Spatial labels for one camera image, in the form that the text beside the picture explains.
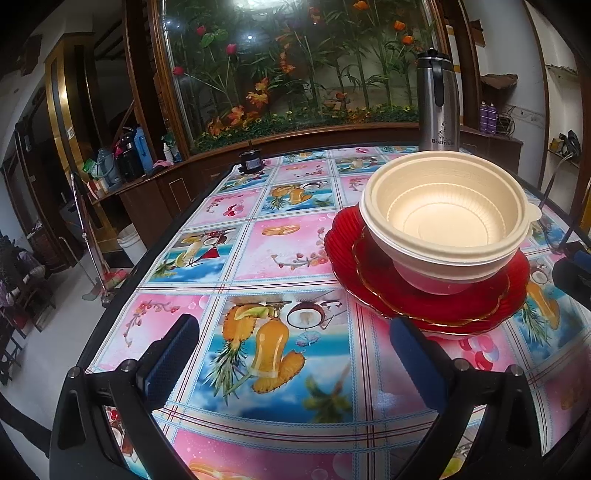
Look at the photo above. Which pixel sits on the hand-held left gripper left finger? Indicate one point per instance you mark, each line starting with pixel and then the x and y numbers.
pixel 168 360

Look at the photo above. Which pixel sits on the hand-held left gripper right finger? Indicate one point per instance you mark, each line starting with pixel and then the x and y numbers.
pixel 411 360

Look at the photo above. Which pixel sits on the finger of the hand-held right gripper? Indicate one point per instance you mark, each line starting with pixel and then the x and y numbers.
pixel 579 249
pixel 575 281

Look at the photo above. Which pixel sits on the small red plate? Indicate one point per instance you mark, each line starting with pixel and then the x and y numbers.
pixel 383 286

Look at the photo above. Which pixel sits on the large white bowl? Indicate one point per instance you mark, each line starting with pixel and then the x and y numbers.
pixel 436 279

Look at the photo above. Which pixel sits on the large red plate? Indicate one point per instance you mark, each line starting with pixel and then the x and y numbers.
pixel 341 249

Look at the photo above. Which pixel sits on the large beige bowl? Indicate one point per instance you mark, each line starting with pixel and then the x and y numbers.
pixel 371 226

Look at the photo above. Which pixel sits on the round-head mop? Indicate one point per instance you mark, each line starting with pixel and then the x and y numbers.
pixel 107 295

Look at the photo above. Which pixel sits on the pink broom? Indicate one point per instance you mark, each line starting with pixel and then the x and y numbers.
pixel 116 278

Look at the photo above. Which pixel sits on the flat floor mop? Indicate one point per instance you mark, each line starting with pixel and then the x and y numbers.
pixel 90 290

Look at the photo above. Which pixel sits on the white plastic bucket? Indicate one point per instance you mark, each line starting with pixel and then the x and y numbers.
pixel 133 244

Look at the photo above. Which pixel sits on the wooden side cabinet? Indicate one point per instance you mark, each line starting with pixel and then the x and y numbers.
pixel 494 147

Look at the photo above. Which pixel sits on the printed fruit tablecloth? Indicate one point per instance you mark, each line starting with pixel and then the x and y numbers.
pixel 277 258

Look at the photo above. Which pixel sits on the dark wooden chair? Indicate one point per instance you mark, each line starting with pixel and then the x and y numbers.
pixel 27 300

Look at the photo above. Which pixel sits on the purple spray can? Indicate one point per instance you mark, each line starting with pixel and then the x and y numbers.
pixel 492 119
pixel 484 119

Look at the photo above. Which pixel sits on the wooden cabinet counter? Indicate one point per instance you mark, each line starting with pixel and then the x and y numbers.
pixel 175 189

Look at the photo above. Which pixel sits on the pink cloth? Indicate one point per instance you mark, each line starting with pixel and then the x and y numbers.
pixel 161 164

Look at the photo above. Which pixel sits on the stainless steel thermos jug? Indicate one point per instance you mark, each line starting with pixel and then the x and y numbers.
pixel 438 110

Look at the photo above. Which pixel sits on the clear blue water jug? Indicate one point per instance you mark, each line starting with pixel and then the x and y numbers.
pixel 108 168

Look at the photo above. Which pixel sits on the black bottle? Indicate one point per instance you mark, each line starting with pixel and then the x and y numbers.
pixel 130 161

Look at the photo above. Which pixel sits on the white spray bottle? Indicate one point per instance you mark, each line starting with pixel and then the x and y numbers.
pixel 166 154

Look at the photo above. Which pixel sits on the blue detergent bottle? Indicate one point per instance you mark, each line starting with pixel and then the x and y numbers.
pixel 143 150

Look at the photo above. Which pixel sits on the small black round device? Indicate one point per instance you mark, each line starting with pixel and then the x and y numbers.
pixel 250 162

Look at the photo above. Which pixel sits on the artificial flower display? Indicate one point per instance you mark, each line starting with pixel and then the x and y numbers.
pixel 300 69

